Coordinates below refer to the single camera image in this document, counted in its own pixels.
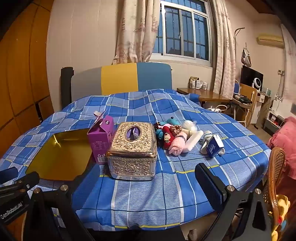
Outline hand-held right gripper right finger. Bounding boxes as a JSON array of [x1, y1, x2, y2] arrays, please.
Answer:
[[195, 163, 272, 241]]

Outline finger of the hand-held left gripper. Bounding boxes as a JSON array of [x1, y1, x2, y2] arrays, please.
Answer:
[[0, 167, 40, 195]]

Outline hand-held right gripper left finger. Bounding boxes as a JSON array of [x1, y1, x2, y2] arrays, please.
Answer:
[[23, 172, 97, 241]]

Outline golden metal tin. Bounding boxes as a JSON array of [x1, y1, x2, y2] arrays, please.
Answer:
[[25, 129, 99, 181]]

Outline blue tissue pack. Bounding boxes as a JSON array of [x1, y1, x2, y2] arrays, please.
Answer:
[[205, 135, 225, 158]]

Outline beige socks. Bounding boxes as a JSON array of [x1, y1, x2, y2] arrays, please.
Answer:
[[199, 130, 226, 155]]

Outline white soft pack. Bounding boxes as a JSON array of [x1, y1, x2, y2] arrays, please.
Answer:
[[184, 130, 204, 153]]

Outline pink towel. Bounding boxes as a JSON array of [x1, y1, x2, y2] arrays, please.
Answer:
[[167, 131, 187, 156]]

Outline red sock with white figure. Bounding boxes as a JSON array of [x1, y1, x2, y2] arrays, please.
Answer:
[[162, 126, 176, 151]]

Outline purple carton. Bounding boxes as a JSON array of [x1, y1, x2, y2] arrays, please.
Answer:
[[87, 111, 115, 165]]

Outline blue plaid bed sheet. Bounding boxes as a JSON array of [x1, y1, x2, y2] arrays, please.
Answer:
[[0, 89, 272, 232]]

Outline rattan chair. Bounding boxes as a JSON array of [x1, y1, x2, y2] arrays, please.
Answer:
[[264, 146, 289, 241]]

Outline ornate golden tissue box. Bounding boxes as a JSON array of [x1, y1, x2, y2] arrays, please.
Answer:
[[106, 122, 158, 181]]

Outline yellow plush toy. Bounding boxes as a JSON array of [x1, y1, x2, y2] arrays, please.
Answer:
[[270, 194, 290, 241]]

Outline pink cloth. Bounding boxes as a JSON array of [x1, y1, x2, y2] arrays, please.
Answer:
[[267, 116, 296, 179]]

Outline round wooden table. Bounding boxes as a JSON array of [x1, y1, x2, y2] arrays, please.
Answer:
[[177, 88, 232, 107]]

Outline low grey shelf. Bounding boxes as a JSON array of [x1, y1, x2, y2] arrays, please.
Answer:
[[264, 111, 286, 136]]

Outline black bag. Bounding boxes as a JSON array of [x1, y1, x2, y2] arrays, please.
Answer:
[[232, 94, 253, 105]]

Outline wooden cabinet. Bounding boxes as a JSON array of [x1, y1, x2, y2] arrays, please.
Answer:
[[254, 90, 272, 128]]

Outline wooden wardrobe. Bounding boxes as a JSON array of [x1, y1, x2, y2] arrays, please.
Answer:
[[0, 0, 55, 160]]

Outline wooden chair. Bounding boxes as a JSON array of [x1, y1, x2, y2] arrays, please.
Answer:
[[231, 83, 258, 128]]

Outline black monitor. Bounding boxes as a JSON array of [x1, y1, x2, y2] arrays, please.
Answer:
[[240, 66, 264, 90]]

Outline grey yellow blue headboard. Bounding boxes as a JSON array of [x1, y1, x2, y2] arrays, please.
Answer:
[[70, 62, 173, 102]]

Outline patterned beige curtain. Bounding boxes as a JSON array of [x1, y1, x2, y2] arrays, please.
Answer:
[[112, 0, 162, 65], [209, 0, 236, 94]]

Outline hanging white bag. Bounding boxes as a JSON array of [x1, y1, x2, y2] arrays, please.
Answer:
[[240, 46, 253, 67]]

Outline metal coat rack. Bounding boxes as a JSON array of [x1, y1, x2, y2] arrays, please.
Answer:
[[233, 27, 245, 81]]

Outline window with metal bars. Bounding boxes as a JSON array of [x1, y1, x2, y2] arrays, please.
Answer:
[[150, 0, 214, 67]]

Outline black bed post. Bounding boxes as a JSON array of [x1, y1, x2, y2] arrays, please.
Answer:
[[60, 67, 75, 109]]

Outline wall air conditioner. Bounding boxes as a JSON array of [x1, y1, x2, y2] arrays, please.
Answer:
[[256, 34, 284, 49]]

